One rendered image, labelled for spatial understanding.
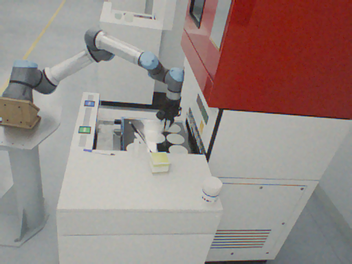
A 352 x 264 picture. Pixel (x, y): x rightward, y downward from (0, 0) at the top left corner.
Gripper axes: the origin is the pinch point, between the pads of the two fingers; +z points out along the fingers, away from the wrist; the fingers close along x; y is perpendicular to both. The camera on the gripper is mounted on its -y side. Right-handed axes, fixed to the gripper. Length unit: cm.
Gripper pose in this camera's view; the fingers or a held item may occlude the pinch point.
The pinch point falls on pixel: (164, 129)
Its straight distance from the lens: 169.8
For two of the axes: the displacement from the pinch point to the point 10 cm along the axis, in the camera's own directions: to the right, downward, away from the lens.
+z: -1.7, 8.2, 5.5
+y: 6.5, -3.3, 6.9
